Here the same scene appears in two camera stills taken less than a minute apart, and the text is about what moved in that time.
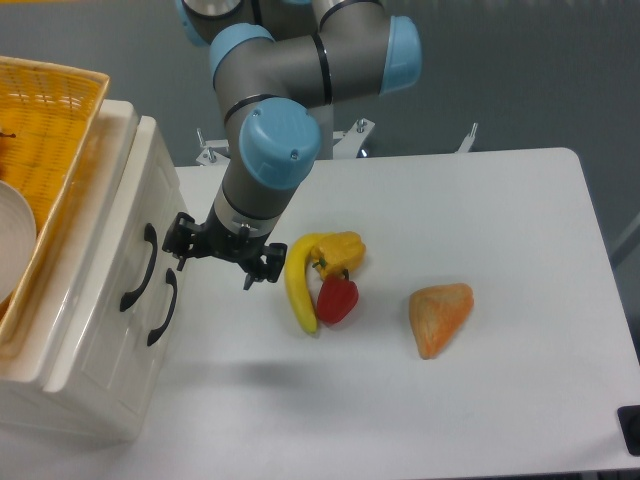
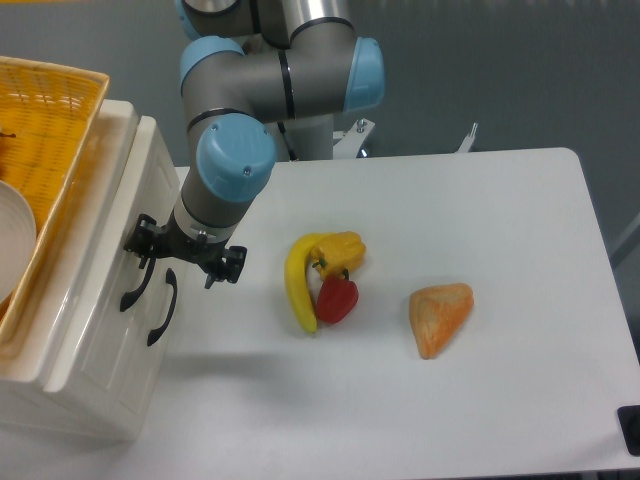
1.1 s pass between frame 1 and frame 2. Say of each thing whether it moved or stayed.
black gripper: moved
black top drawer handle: stayed
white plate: stayed
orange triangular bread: stayed
